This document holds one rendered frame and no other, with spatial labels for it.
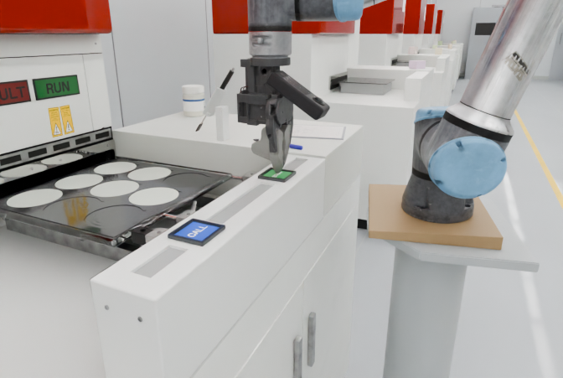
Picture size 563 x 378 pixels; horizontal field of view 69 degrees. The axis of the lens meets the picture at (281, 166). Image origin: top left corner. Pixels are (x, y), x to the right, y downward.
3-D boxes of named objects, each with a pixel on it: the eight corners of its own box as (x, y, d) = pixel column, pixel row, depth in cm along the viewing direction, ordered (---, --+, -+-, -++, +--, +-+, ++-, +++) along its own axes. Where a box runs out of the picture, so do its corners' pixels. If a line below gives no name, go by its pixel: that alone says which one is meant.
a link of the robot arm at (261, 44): (298, 31, 73) (279, 31, 66) (297, 58, 74) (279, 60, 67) (260, 32, 76) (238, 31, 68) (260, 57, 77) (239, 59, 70)
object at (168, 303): (104, 380, 50) (87, 279, 45) (286, 209, 98) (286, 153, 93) (166, 406, 46) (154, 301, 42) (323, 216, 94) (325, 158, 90)
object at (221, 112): (203, 139, 104) (199, 86, 100) (211, 136, 107) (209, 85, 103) (224, 142, 101) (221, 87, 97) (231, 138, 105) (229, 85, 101)
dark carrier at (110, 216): (-17, 206, 81) (-17, 203, 81) (116, 160, 111) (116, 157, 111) (114, 240, 68) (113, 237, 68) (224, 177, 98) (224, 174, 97)
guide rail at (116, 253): (7, 229, 88) (3, 216, 87) (16, 225, 90) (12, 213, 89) (201, 285, 68) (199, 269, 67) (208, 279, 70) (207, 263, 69)
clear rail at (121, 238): (108, 247, 66) (106, 240, 66) (229, 177, 99) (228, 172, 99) (114, 249, 66) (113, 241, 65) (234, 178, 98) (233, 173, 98)
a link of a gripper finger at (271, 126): (276, 147, 77) (275, 101, 74) (284, 148, 76) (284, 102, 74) (264, 153, 73) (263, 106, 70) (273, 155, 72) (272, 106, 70)
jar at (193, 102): (179, 116, 134) (177, 86, 131) (192, 112, 140) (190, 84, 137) (197, 117, 131) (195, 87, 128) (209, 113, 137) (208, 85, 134)
